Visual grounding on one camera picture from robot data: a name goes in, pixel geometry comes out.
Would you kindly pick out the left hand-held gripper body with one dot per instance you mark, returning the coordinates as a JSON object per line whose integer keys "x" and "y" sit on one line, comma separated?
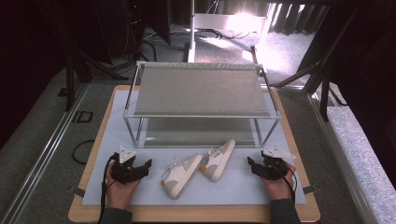
{"x": 122, "y": 170}

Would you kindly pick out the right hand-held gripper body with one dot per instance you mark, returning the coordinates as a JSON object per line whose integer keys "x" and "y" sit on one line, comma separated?
{"x": 274, "y": 168}

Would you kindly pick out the person's right hand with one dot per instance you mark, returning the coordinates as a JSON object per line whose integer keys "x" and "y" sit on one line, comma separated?
{"x": 278, "y": 188}

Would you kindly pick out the person's left hand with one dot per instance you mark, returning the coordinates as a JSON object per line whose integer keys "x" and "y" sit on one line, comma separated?
{"x": 120, "y": 193}

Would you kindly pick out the light blue mat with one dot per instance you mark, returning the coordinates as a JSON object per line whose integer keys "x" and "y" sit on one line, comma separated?
{"x": 236, "y": 186}

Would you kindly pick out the white sneaker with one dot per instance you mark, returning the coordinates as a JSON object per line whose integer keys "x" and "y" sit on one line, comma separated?
{"x": 182, "y": 175}
{"x": 218, "y": 160}

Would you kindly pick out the wooden table board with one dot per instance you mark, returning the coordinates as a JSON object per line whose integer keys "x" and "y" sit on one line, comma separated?
{"x": 193, "y": 213}

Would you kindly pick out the black metal stand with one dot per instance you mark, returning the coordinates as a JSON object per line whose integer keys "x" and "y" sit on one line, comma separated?
{"x": 70, "y": 84}
{"x": 324, "y": 96}

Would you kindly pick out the metal two-tier shoe rack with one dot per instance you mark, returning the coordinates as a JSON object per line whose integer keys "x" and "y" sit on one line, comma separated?
{"x": 199, "y": 93}

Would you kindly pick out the dark curtain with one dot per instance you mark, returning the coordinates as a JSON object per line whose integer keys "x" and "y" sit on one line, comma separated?
{"x": 295, "y": 18}
{"x": 25, "y": 62}

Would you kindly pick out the black floor bracket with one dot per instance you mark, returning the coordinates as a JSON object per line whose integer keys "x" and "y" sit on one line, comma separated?
{"x": 82, "y": 117}

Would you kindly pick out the aluminium frame rail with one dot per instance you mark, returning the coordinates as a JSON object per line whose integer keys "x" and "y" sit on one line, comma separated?
{"x": 46, "y": 149}
{"x": 339, "y": 155}

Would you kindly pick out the white stand post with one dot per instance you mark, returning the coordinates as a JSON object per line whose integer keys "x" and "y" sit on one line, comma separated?
{"x": 191, "y": 31}

